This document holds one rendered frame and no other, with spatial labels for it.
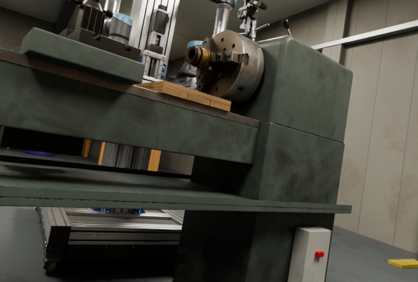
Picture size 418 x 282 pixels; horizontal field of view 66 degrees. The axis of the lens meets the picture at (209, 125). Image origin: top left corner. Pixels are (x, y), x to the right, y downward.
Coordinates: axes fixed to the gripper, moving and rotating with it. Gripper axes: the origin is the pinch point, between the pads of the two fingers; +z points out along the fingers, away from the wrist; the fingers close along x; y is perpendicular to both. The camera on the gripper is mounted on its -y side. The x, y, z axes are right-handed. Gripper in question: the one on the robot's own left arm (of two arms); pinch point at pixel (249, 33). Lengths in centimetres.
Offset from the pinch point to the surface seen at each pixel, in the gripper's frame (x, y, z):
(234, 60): 28.6, -25.8, 26.8
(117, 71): 78, -35, 46
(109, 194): 77, -42, 79
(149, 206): 64, -42, 81
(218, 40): 26.1, -9.2, 14.7
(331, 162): -38, -34, 59
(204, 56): 36.8, -16.3, 26.7
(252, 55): 21.1, -27.3, 22.5
